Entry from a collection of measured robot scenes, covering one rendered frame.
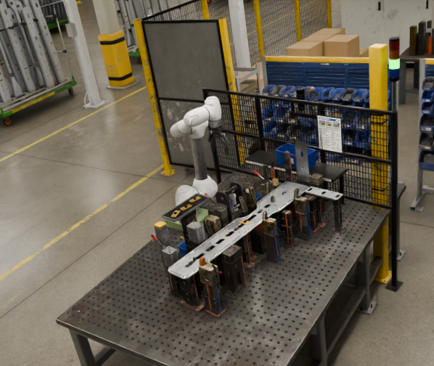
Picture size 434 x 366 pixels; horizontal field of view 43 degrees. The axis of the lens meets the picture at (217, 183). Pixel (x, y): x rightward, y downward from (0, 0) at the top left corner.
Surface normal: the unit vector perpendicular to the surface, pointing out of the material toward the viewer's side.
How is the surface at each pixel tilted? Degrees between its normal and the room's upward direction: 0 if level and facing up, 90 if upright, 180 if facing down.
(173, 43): 89
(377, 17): 90
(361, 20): 90
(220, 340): 0
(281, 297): 0
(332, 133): 90
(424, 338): 0
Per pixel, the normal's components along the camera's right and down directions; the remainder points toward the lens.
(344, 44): -0.61, 0.43
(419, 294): -0.15, -0.88
